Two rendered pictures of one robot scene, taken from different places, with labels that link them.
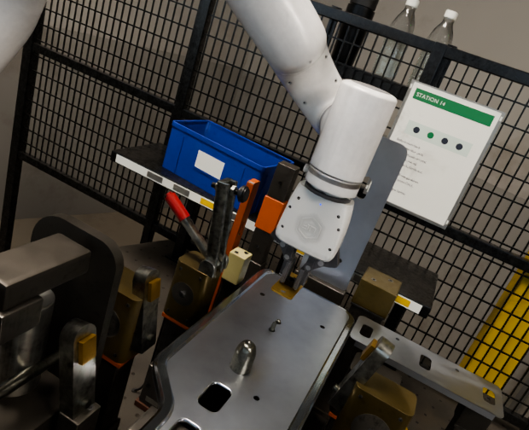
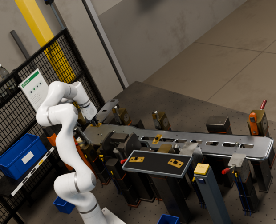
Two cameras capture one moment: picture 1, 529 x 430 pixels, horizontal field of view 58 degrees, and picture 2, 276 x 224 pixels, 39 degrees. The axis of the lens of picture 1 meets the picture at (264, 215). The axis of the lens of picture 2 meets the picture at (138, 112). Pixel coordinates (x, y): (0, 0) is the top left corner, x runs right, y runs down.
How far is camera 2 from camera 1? 2.16 m
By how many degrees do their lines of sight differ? 57
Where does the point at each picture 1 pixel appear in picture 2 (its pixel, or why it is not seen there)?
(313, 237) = (93, 111)
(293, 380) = (117, 128)
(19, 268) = (123, 134)
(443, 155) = (40, 89)
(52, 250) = (116, 135)
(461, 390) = (111, 105)
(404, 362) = (105, 114)
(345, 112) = (80, 90)
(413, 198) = not seen: hidden behind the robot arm
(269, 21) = (74, 91)
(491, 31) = not seen: outside the picture
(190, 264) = (87, 146)
